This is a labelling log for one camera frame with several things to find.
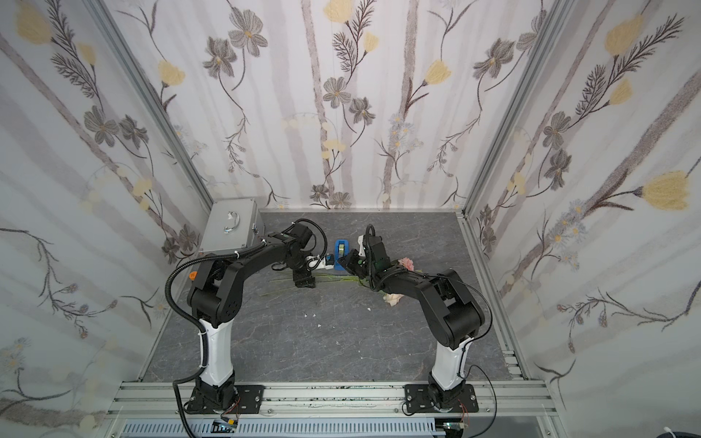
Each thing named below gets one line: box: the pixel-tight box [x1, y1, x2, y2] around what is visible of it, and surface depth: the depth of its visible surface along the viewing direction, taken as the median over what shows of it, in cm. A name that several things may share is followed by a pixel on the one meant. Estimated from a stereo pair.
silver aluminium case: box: [198, 198, 266, 259], surface depth 96 cm
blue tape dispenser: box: [333, 239, 350, 272], surface depth 103 cm
